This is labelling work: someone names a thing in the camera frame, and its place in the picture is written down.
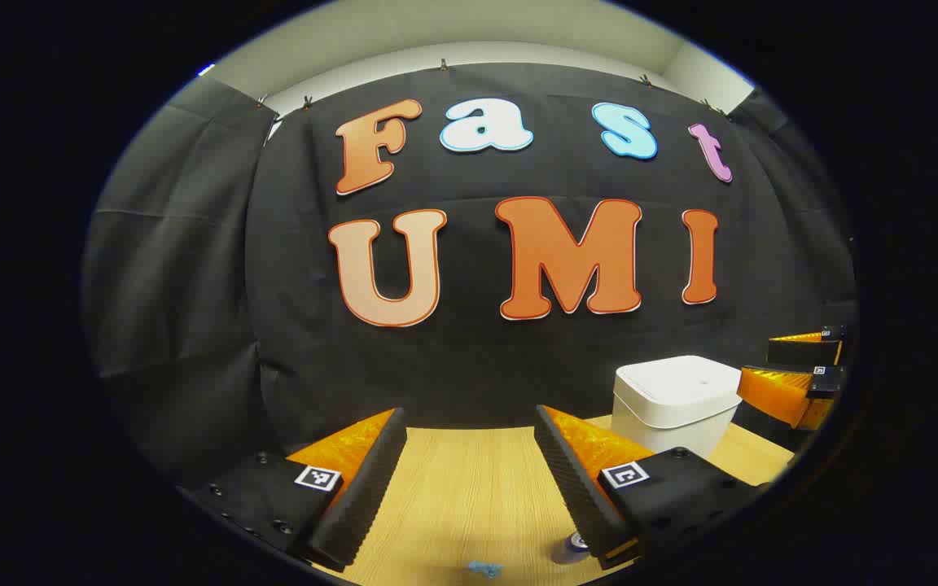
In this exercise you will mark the blue paper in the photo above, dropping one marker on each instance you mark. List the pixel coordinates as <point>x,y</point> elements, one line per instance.
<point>485,569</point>

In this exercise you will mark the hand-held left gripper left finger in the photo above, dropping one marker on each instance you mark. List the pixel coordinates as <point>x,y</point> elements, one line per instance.
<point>363,496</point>

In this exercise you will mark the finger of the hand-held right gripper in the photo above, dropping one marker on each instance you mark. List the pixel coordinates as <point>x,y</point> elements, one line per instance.
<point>795,350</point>
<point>770,391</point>

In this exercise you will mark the white desktop garbage bin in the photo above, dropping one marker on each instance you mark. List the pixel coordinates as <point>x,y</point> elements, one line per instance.
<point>672,407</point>

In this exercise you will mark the blue pop can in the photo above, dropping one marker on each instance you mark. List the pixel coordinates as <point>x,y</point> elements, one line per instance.
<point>571,547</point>

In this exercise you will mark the wooden desktop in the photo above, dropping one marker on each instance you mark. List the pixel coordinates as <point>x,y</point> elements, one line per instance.
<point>469,496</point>

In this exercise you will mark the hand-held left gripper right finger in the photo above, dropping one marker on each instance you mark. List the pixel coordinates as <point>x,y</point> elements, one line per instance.
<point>575,488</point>

